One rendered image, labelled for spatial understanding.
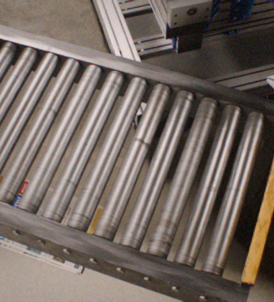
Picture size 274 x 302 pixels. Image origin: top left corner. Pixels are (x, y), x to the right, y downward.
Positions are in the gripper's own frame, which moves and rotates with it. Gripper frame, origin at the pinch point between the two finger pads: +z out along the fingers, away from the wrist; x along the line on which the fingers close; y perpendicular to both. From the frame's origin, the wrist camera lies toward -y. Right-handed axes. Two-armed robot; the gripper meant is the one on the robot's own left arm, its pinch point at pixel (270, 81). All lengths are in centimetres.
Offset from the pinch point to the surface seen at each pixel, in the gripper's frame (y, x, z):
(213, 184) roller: 3.3, 37.3, 6.8
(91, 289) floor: -77, 54, 38
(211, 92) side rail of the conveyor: 3.5, 12.1, 14.6
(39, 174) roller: 3, 49, 47
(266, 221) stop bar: 5.4, 43.4, -7.2
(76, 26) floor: -76, -63, 94
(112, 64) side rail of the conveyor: 3.5, 12.0, 42.1
